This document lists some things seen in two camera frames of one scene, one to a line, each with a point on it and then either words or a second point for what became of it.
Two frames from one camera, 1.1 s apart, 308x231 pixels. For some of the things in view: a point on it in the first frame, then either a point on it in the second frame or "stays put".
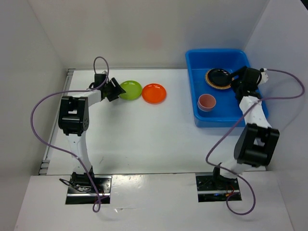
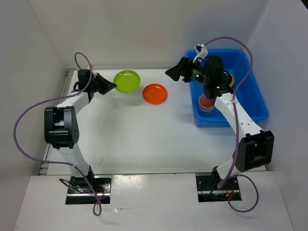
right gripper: (240, 72) to (183, 68)
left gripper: (117, 90) to (107, 85)
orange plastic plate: (154, 93) stays put
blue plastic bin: (227, 112) stays put
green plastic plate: (133, 90) to (126, 81)
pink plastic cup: (206, 102) stays put
